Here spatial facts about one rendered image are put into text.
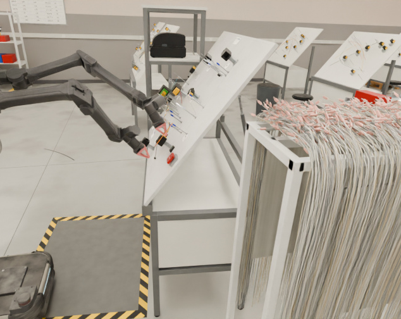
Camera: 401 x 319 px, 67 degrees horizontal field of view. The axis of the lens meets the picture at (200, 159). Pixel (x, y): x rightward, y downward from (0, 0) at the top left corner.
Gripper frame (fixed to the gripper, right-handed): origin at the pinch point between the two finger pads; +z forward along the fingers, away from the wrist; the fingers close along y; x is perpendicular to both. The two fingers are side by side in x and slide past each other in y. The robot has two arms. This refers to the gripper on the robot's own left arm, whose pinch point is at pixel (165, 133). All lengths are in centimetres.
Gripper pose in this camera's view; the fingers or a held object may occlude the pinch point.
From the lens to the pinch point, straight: 178.5
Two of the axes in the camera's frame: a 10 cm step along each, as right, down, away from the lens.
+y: -2.6, -2.8, 9.3
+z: 4.6, 8.1, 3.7
